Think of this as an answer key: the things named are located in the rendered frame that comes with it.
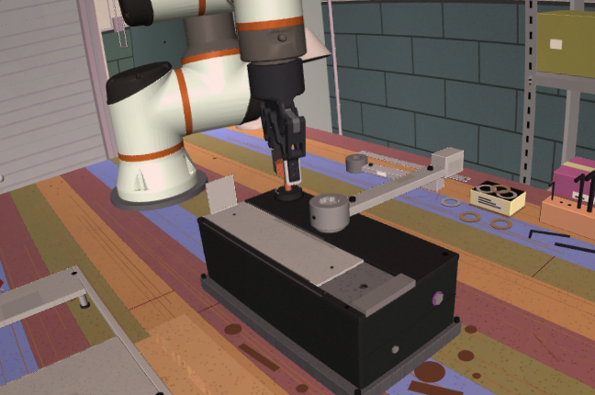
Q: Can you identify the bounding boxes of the orange hex key holder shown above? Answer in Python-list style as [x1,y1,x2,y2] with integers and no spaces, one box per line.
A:
[539,195,595,243]

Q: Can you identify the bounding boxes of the cream box of rings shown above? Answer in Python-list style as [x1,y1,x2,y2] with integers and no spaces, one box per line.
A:
[469,180,528,218]

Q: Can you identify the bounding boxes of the black transom closer body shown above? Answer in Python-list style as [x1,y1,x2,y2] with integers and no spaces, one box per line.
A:
[197,188,461,391]

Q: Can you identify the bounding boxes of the grey metal shelf unit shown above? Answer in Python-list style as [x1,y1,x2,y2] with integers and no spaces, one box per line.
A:
[518,0,595,186]

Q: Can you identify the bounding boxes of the grey roller shutter door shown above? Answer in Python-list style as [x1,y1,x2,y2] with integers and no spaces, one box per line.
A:
[0,0,118,198]

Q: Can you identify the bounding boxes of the grey closer base plate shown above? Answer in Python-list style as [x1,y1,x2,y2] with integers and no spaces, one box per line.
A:
[200,274,463,395]

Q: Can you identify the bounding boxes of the pink pipe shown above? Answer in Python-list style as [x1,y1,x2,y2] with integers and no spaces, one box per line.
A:
[325,0,343,136]

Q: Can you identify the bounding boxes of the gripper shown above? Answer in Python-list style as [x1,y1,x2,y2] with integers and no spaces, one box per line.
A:
[246,58,308,186]

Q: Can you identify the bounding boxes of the grey cover plate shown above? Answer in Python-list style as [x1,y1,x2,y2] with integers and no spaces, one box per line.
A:
[206,201,365,288]

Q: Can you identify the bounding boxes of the grey metal tray frame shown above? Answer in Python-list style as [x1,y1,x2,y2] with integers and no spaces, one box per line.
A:
[0,265,174,395]

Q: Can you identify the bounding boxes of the olive cardboard box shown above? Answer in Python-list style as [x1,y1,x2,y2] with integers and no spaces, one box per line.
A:
[535,9,595,81]

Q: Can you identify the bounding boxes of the light grey upright plate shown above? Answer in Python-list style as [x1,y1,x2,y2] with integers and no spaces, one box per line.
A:
[205,175,239,215]

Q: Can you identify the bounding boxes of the grey lip block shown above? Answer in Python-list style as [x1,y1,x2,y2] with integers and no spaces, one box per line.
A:
[320,272,418,318]

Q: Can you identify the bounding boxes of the black check valve knob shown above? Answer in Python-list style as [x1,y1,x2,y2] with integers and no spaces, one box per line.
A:
[275,184,305,203]

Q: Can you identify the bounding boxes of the white cone lamp shade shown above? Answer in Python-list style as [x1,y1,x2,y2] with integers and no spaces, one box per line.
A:
[303,26,332,64]

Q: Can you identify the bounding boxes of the grey round base plate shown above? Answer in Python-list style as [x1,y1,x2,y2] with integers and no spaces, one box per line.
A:
[109,169,211,213]

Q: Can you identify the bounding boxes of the pink box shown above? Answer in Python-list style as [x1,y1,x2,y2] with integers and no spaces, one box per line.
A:
[552,156,595,203]

